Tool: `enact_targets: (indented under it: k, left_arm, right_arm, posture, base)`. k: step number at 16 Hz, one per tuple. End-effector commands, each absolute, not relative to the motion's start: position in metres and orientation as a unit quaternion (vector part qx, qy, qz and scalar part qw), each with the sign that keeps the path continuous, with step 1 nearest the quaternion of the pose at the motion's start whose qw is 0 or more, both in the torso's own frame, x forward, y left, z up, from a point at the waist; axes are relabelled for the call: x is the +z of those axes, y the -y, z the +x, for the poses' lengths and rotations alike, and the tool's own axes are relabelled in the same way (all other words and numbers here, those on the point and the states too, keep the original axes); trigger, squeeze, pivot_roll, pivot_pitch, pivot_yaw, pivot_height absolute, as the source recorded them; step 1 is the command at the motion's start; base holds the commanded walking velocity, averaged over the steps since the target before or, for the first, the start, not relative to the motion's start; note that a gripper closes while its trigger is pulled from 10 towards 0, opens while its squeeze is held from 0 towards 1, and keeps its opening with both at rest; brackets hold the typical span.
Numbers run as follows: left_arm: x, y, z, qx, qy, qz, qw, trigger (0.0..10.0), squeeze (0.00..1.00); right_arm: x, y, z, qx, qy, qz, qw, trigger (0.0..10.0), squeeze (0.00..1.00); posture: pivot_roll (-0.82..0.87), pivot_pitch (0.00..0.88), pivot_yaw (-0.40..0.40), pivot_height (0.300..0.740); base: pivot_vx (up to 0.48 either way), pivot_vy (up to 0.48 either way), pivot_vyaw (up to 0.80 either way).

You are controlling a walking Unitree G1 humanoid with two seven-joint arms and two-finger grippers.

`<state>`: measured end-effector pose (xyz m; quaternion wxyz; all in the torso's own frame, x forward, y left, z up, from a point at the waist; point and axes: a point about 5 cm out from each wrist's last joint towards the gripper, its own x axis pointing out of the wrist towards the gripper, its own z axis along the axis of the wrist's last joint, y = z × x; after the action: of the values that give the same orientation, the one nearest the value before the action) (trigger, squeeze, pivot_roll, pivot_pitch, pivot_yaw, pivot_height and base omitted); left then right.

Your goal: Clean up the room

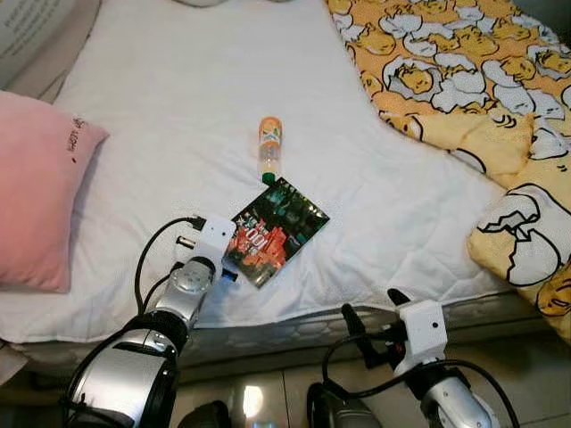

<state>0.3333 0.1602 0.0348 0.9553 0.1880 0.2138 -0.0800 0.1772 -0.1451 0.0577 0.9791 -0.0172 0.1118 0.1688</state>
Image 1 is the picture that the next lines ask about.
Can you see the dark green red book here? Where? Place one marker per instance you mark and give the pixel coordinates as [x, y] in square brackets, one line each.
[285, 227]

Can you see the orange label green cap bottle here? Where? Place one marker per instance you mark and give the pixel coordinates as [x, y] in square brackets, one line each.
[270, 147]

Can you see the pink pillow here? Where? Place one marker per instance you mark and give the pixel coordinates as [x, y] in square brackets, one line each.
[40, 187]

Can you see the yellow cartoon egg blanket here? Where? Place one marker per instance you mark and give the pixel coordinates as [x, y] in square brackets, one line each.
[464, 80]

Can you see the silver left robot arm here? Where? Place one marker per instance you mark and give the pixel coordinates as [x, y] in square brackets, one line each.
[134, 366]

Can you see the grey black left robot leg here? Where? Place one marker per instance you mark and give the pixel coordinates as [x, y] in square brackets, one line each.
[207, 415]

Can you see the white quilted mattress pad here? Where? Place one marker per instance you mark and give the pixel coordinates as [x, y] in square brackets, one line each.
[196, 71]

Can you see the grey patterned white pillow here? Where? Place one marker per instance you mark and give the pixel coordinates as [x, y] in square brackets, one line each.
[40, 36]

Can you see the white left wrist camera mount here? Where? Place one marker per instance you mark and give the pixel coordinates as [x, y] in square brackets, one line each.
[211, 241]

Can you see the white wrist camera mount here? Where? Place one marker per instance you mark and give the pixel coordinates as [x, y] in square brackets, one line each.
[424, 334]
[211, 241]

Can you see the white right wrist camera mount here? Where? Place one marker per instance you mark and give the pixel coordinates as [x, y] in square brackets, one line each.
[424, 334]

